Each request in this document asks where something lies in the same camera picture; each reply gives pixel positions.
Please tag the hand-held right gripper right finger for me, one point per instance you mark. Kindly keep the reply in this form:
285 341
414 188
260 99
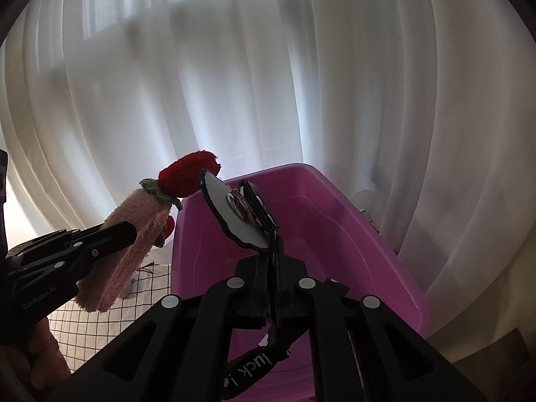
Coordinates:
335 322

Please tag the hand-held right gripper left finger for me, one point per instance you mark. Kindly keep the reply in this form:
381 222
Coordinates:
201 322

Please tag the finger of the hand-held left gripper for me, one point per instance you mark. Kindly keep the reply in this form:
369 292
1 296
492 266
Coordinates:
42 240
113 236

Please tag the pink fluffy strawberry headband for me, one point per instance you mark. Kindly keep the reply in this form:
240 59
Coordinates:
109 289

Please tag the pink plastic tub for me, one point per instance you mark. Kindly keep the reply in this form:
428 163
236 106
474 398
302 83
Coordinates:
335 259

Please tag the person's left hand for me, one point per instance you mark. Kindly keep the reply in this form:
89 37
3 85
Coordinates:
46 347

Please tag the black checked white tablecloth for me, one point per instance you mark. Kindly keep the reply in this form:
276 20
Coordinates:
125 335

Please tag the white curtain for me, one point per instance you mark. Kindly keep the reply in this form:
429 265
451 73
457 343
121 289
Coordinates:
293 71

